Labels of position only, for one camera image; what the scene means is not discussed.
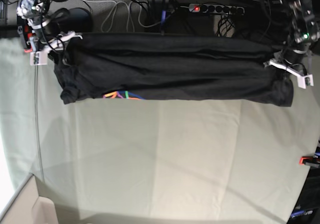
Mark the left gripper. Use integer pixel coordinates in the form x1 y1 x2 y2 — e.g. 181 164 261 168
264 49 310 77

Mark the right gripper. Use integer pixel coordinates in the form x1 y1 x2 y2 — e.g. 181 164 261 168
26 31 83 53

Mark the black t-shirt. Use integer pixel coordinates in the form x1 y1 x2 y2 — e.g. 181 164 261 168
54 33 294 107

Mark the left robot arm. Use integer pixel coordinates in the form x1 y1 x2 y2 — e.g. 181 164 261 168
259 0 320 77

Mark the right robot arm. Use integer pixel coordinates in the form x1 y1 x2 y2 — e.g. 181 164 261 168
16 0 93 57

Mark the black round base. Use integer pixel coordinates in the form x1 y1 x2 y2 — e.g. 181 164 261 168
59 7 93 33

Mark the red black table clamp left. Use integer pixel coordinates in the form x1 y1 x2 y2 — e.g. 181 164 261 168
17 24 33 53

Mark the red black table clamp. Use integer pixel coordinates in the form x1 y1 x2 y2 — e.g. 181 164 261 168
17 24 33 53
299 152 320 169

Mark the red black table clamp right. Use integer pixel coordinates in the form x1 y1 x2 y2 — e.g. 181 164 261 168
299 152 320 169

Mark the light green table cloth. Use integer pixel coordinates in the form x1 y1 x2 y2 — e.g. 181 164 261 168
0 38 320 224

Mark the black power strip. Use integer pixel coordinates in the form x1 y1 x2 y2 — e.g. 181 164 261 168
188 3 245 15

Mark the beige cardboard box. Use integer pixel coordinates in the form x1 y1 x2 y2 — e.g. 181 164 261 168
0 174 59 224

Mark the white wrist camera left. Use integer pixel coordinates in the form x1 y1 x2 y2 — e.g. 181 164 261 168
297 74 314 89

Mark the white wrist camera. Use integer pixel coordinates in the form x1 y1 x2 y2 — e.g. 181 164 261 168
297 74 314 89
29 51 48 66

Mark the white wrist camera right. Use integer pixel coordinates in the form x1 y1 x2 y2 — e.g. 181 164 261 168
29 51 48 66

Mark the white looped cable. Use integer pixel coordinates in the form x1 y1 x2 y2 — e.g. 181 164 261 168
99 0 163 32

